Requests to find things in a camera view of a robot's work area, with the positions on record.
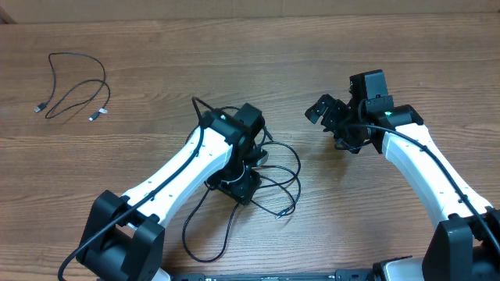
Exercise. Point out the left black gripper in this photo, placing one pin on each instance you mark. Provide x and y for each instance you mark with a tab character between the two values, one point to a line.
244	192

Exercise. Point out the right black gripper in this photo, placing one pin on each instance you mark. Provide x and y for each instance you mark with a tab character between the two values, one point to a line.
337	115

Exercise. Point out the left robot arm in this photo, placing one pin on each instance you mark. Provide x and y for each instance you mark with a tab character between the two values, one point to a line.
124	235

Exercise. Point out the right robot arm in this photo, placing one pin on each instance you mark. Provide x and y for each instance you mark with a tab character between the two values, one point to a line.
465	244

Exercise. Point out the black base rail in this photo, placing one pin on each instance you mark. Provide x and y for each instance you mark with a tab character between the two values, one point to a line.
338	275

